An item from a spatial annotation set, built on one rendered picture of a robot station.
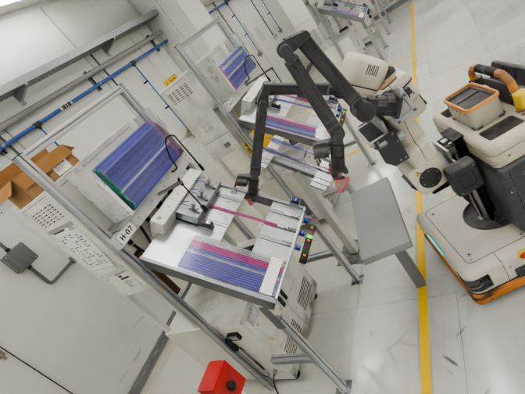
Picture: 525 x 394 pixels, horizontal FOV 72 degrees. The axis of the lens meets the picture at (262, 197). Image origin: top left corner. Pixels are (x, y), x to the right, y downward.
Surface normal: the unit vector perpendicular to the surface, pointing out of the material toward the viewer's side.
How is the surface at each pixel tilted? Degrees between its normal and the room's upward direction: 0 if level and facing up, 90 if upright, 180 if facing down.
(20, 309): 90
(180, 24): 90
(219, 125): 90
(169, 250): 44
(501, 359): 0
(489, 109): 92
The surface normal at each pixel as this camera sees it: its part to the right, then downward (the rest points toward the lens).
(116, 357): 0.76, -0.31
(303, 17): -0.29, 0.62
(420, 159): 0.03, 0.46
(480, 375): -0.58, -0.72
